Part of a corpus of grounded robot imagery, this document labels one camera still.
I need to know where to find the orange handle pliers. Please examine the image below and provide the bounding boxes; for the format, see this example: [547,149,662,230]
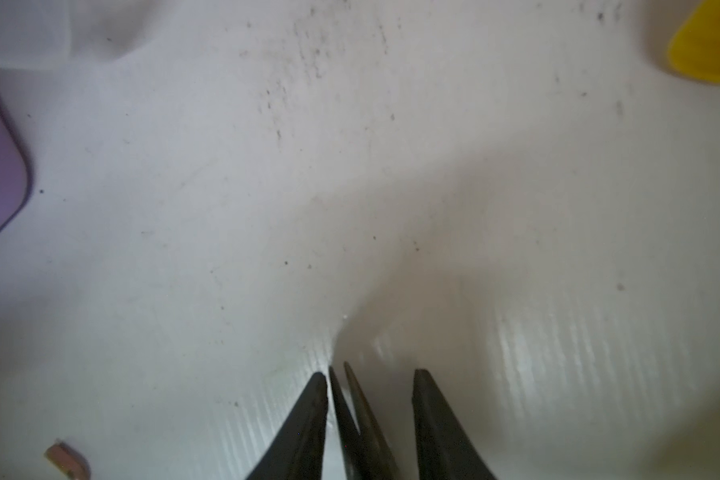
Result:
[329,362,402,479]

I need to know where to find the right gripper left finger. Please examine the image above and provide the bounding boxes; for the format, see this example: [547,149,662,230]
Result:
[247,372,329,480]

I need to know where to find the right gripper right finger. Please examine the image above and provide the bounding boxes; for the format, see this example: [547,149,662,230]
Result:
[412,369,497,480]

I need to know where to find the pink pig toy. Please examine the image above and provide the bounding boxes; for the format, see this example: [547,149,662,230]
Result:
[44,441,92,480]

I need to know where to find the yellow banana toy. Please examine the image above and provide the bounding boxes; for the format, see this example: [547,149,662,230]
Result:
[667,0,720,84]

